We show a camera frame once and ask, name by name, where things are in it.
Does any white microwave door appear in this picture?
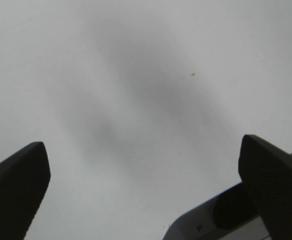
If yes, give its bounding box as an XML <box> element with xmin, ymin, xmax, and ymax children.
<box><xmin>164</xmin><ymin>153</ymin><xmax>292</xmax><ymax>240</ymax></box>

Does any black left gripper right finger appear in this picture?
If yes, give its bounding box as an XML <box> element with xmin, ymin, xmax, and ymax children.
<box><xmin>238</xmin><ymin>134</ymin><xmax>292</xmax><ymax>240</ymax></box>

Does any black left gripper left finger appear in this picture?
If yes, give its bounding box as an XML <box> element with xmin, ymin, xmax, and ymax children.
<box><xmin>0</xmin><ymin>141</ymin><xmax>51</xmax><ymax>240</ymax></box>

